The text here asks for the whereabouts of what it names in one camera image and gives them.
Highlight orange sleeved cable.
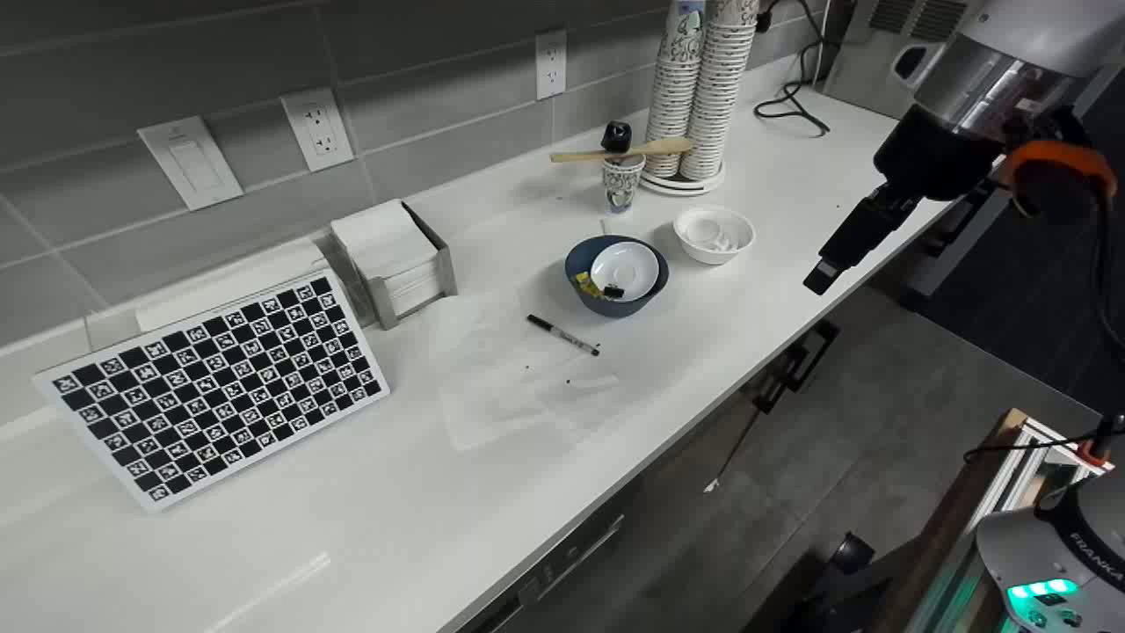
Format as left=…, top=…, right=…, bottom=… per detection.
left=996, top=136, right=1119, bottom=206

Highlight black cable on counter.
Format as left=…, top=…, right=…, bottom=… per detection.
left=751, top=0, right=846, bottom=141

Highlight grey device with green light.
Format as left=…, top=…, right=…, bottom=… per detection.
left=965, top=468, right=1125, bottom=633

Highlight metal napkin holder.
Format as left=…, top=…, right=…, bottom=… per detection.
left=325, top=197, right=459, bottom=330

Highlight white blank wall plate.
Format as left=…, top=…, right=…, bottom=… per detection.
left=133, top=113, right=247, bottom=216

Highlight dark blue bowl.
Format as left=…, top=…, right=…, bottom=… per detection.
left=563, top=232, right=671, bottom=319

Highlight small glass jar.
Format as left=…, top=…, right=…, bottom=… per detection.
left=596, top=150, right=651, bottom=217

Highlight yellow small item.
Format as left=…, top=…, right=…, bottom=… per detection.
left=571, top=270, right=609, bottom=315

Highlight black white calibration board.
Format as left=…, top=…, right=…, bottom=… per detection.
left=34, top=269, right=394, bottom=513

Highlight tall paper cup stack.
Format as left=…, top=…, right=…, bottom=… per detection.
left=679, top=0, right=767, bottom=188

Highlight white wall outlet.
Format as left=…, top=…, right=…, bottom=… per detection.
left=529, top=29, right=571, bottom=102
left=278, top=86, right=353, bottom=176

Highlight black round ball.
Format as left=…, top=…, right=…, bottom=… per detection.
left=596, top=119, right=636, bottom=159

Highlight white round tray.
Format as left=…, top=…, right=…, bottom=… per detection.
left=636, top=159, right=730, bottom=201

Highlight white small bowl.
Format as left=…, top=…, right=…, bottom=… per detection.
left=671, top=206, right=760, bottom=270

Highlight white round plate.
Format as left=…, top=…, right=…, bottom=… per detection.
left=586, top=241, right=663, bottom=306

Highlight wooden frame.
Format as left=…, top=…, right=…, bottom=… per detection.
left=876, top=406, right=1119, bottom=633

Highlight wooden stir sticks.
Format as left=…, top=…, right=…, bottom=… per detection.
left=549, top=136, right=696, bottom=169

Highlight black marker pen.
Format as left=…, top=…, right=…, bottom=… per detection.
left=522, top=309, right=603, bottom=358

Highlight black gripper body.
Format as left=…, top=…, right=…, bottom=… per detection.
left=870, top=102, right=1010, bottom=206

